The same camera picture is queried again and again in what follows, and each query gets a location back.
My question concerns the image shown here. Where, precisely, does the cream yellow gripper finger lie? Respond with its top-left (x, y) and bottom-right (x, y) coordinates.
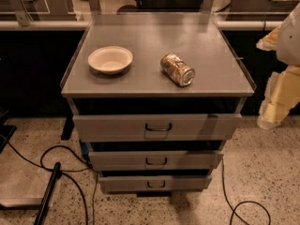
top-left (257, 66), bottom-right (300, 129)

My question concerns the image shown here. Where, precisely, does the grey top drawer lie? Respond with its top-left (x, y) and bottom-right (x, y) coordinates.
top-left (73, 113), bottom-right (242, 143)

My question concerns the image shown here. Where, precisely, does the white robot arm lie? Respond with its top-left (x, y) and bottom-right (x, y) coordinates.
top-left (256, 5), bottom-right (300, 129)

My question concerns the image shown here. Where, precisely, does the grey metal drawer cabinet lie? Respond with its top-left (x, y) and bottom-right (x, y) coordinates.
top-left (59, 12), bottom-right (257, 199)

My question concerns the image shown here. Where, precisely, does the grey middle drawer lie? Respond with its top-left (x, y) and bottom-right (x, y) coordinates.
top-left (89, 151), bottom-right (223, 171)

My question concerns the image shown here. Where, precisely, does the crushed gold drink can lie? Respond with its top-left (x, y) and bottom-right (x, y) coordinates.
top-left (160, 53), bottom-right (195, 87)

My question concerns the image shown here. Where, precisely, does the white paper bowl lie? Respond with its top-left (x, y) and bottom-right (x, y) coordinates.
top-left (88, 46), bottom-right (133, 75)

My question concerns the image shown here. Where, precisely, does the black metal stand leg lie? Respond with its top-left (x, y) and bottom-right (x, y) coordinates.
top-left (34, 162), bottom-right (61, 225)

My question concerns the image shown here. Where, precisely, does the white horizontal rail pipe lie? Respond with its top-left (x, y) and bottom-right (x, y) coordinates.
top-left (0, 21), bottom-right (281, 31)

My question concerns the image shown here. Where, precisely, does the black cable right floor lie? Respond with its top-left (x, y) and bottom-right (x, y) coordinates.
top-left (220, 158), bottom-right (272, 225)

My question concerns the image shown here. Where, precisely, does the black cable floor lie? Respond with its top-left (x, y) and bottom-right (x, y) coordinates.
top-left (0, 134), bottom-right (99, 225)
top-left (220, 158), bottom-right (272, 225)

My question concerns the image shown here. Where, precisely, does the black cable left floor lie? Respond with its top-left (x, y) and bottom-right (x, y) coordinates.
top-left (0, 134), bottom-right (99, 225)

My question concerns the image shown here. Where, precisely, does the grey metal bracket post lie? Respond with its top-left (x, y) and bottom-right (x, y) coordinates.
top-left (9, 0), bottom-right (32, 26)

